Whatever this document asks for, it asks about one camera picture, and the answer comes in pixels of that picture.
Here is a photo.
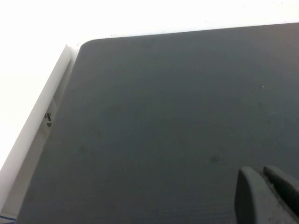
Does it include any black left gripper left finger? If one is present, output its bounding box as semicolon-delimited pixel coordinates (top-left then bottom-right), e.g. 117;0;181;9
235;167;292;224

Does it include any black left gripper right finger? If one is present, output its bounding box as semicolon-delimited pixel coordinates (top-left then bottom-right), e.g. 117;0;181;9
263;165;299;224

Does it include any black table mat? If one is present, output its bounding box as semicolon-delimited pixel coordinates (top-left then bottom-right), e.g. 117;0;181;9
17;22;299;224

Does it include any white side panel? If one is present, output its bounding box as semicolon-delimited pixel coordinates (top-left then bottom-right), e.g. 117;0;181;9
0;44;78;217

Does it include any blue tape strip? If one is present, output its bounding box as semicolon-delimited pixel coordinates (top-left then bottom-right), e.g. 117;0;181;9
0;212;17;222

